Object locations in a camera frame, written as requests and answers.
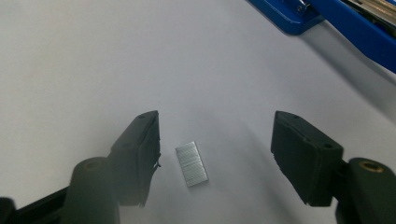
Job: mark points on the silver staple strip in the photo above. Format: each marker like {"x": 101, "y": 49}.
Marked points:
{"x": 191, "y": 164}

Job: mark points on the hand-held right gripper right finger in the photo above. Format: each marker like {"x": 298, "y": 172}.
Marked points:
{"x": 306, "y": 158}

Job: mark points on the blue stapler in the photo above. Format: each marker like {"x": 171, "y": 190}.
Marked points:
{"x": 358, "y": 31}

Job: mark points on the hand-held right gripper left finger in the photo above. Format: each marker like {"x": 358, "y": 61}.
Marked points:
{"x": 137, "y": 155}

